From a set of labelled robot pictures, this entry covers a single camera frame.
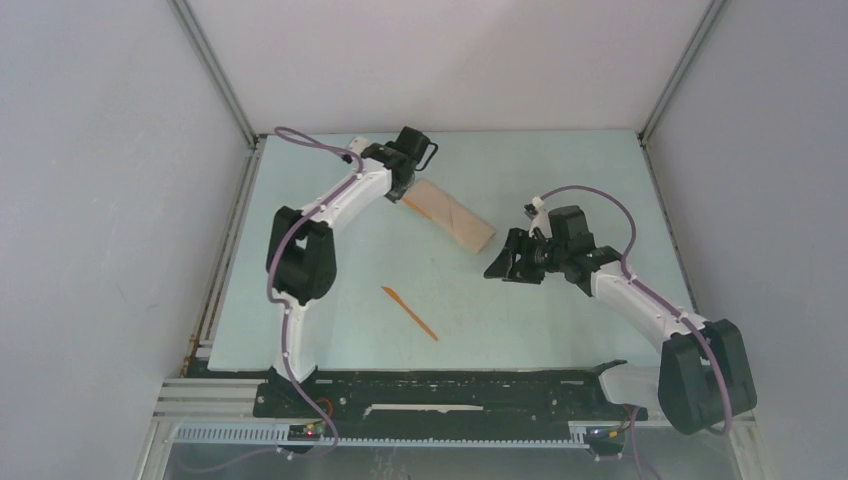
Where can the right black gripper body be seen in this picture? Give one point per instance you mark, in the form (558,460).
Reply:
(549,255)

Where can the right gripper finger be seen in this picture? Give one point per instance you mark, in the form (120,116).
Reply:
(525,274)
(509,263)

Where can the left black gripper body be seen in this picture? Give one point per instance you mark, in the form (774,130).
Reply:
(398,190)

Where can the beige cloth napkin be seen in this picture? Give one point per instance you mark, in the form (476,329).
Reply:
(468,229)

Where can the orange plastic knife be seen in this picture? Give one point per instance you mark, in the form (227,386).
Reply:
(401,303)

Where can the orange plastic fork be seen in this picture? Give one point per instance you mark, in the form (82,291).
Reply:
(416,208)

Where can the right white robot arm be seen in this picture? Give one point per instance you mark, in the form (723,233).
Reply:
(703,378)

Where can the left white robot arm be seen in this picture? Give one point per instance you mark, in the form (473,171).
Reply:
(301,262)

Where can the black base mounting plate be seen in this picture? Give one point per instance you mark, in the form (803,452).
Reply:
(441,430)

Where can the left corner aluminium post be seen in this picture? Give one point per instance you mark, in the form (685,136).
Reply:
(198,40)

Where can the corner aluminium post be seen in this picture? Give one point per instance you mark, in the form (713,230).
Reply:
(198,40)
(704,28)

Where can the right corner aluminium post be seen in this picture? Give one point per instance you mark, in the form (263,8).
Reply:
(704,28)

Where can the aluminium frame rail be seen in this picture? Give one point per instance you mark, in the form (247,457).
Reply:
(205,397)

